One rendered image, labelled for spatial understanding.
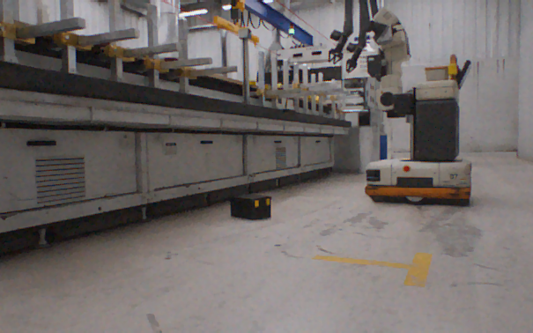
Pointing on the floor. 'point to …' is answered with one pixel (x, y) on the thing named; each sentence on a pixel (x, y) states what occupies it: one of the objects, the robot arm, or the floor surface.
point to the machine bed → (114, 163)
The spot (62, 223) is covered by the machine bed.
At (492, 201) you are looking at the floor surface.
